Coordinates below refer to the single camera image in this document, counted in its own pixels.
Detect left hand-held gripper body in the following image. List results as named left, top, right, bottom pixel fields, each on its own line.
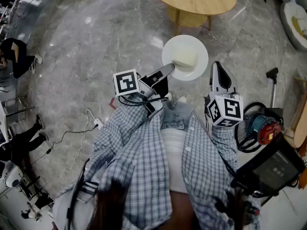
left=112, top=69, right=166, bottom=119

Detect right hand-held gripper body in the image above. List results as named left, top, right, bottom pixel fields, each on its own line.
left=203, top=90, right=244, bottom=128

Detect pale food block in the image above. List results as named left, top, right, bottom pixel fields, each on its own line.
left=172, top=52, right=199, bottom=69

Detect white round plate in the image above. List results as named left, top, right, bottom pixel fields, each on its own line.
left=161, top=34, right=209, bottom=81

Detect person's left forearm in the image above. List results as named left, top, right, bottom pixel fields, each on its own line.
left=103, top=96, right=164, bottom=138

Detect person's right forearm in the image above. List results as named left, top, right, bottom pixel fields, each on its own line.
left=208, top=125, right=240, bottom=158

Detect person's legs in blue jeans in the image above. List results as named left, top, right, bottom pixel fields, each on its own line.
left=163, top=99, right=195, bottom=130

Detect teal and red vacuum cleaner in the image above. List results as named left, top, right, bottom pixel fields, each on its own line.
left=237, top=67, right=285, bottom=153

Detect black screen device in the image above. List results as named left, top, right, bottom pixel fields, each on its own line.
left=230, top=132, right=307, bottom=197

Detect light wooden chair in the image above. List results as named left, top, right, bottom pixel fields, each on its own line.
left=291, top=76, right=307, bottom=150

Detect person's torso in plaid shirt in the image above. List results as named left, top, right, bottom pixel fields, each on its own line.
left=55, top=104, right=262, bottom=230

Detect yellow cushion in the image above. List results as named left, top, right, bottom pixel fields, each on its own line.
left=291, top=16, right=305, bottom=37

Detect white round pet bed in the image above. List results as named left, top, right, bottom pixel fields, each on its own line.
left=279, top=0, right=307, bottom=51

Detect striped grey device box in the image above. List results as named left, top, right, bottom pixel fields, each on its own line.
left=78, top=180, right=99, bottom=204

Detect white rounded machine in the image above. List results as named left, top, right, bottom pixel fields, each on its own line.
left=1, top=163, right=24, bottom=188

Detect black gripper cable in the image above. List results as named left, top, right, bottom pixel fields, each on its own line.
left=118, top=93, right=169, bottom=108

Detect thin white cable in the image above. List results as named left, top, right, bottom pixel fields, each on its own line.
left=57, top=108, right=96, bottom=184

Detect white wire rack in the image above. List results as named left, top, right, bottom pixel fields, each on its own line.
left=0, top=96, right=27, bottom=132

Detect thick black cable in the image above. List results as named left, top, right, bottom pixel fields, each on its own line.
left=66, top=158, right=91, bottom=230

